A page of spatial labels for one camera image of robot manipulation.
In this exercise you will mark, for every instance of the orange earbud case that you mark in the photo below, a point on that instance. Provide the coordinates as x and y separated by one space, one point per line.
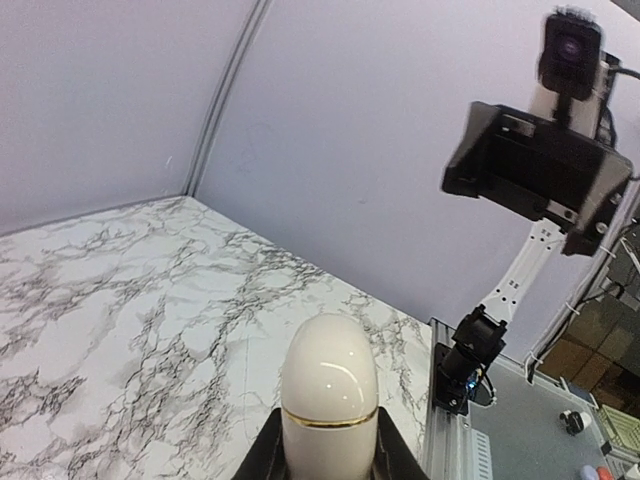
604 473

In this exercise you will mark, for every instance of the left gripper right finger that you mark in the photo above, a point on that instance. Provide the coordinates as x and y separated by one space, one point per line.
393 460

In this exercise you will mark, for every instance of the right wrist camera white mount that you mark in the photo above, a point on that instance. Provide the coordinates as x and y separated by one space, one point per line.
575 76

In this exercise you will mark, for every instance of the yellow plastic basket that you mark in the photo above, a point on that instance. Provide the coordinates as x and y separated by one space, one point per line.
622 429

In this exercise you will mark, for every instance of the front aluminium rail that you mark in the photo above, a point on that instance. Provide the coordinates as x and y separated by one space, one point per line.
452 449

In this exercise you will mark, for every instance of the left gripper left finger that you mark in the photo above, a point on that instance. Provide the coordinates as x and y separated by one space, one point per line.
265 459

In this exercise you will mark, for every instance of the black and white earbud case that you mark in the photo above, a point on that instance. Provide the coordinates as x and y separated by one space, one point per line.
575 422

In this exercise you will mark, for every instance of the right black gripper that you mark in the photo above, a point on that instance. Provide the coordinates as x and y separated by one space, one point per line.
538 169

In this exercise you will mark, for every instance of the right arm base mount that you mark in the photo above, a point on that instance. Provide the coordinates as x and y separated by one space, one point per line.
459 382

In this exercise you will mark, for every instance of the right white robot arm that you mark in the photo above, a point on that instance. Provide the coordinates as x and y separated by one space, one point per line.
479 335

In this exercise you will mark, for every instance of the lavender round case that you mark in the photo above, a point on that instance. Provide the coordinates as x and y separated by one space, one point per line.
588 472

